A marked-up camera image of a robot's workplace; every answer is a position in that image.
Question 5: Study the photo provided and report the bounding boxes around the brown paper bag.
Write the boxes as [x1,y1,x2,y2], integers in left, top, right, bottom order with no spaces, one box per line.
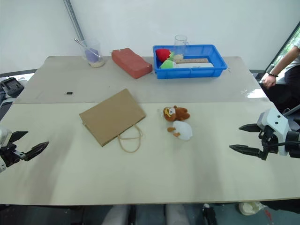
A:
[78,88,147,154]

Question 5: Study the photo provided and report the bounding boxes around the bystander bare hand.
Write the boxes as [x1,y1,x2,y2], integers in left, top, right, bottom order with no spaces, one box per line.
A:
[262,74,278,89]

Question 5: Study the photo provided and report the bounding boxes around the white flat box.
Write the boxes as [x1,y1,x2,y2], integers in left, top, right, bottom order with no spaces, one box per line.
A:
[175,62,215,69]

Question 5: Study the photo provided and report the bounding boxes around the clear glass cup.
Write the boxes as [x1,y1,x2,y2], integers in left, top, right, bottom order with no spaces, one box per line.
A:
[173,34,190,56]

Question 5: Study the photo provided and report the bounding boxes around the black rounded shape under table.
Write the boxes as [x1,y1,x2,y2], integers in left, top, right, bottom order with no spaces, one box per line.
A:
[202,203,218,225]

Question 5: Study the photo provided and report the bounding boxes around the black device beside table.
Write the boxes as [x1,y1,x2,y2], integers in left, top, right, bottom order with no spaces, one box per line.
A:
[0,76,25,99]

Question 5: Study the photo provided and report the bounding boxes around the red plush strawberry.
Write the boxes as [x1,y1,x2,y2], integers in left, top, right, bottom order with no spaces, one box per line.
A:
[155,48,172,62]

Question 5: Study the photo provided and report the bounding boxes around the grey ribbed metal conduit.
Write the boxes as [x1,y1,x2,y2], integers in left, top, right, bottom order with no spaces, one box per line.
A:
[63,0,86,45]

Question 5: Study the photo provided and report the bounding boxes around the brown plush teddy bear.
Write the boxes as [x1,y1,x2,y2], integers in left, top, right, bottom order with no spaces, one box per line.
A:
[163,105,191,122]

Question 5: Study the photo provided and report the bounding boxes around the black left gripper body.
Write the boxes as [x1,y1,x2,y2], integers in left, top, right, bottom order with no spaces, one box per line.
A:
[0,144,26,167]

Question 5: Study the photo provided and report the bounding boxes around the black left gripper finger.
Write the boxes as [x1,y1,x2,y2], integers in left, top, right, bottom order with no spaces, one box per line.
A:
[23,141,50,162]
[9,130,29,148]

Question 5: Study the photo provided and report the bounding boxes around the metal spoon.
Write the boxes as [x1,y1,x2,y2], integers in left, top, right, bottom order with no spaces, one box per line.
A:
[74,37,102,59]

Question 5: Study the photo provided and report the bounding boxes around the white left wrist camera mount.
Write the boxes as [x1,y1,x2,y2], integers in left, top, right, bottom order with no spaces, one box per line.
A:
[0,126,13,174]

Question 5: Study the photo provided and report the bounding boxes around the green plush toy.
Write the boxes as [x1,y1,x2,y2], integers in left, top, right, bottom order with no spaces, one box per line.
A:
[159,51,177,70]

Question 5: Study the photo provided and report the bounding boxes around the wooden ruler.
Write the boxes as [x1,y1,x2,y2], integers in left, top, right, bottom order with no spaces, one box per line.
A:
[174,58,210,65]

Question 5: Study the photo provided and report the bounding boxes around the clear glass beaker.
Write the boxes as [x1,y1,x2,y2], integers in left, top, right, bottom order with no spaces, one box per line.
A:
[82,38,106,68]

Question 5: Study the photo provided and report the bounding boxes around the small teddy bear toy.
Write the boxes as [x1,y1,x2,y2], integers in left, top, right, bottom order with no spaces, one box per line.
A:
[166,120,194,142]

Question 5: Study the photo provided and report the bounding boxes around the bystander torso and legs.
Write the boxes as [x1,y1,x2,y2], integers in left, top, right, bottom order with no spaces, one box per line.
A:
[265,44,300,113]

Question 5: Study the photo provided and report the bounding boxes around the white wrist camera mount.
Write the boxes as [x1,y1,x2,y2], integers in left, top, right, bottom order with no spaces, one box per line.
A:
[0,126,13,174]
[256,108,293,157]

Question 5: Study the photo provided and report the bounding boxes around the purple block in beaker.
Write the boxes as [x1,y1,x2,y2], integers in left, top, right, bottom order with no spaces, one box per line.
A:
[84,47,99,62]

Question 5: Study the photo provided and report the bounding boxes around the white crumpled object under table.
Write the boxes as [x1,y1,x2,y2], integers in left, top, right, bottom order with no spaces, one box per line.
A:
[238,201,268,216]

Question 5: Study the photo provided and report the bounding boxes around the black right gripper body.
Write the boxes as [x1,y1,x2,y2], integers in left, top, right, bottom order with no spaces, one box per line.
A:
[257,125,280,155]

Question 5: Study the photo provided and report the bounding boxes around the blue plastic bin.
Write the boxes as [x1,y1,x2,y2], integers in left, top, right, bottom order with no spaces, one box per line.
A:
[152,44,229,80]

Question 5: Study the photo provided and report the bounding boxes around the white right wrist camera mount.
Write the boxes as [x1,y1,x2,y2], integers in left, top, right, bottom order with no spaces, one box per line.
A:
[256,108,293,157]

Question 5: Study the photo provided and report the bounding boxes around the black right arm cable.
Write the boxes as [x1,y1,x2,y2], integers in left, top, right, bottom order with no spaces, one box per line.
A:
[264,140,300,149]

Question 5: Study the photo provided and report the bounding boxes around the red brick-shaped sponge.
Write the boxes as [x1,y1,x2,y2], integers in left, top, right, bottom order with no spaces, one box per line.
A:
[111,47,153,79]

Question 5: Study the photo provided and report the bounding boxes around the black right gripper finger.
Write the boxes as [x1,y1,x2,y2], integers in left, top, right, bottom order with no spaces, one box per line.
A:
[238,124,261,133]
[229,144,267,161]

